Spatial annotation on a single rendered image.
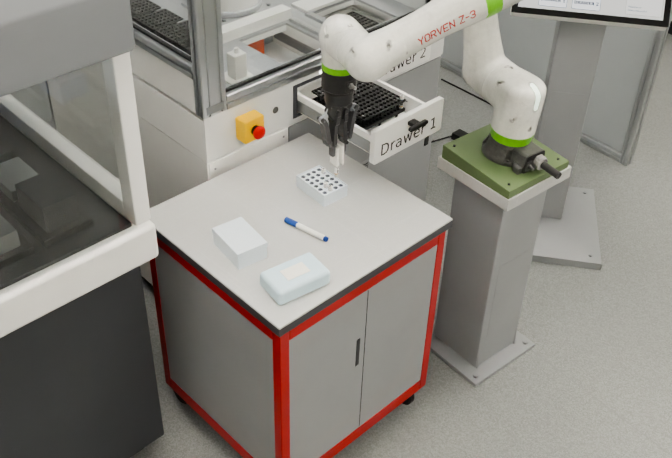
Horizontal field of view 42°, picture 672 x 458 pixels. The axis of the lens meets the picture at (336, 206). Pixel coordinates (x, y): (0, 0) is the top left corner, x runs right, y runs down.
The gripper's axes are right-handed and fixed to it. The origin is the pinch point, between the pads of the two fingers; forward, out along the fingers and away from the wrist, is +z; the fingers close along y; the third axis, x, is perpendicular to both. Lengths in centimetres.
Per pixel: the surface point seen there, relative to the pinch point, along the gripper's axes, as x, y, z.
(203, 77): 28.8, -22.6, -18.2
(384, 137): -2.5, 15.1, -0.5
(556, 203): 6, 123, 78
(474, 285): -23, 40, 54
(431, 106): -1.2, 34.5, -2.9
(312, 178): 6.4, -3.3, 10.3
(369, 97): 16.1, 26.1, -0.9
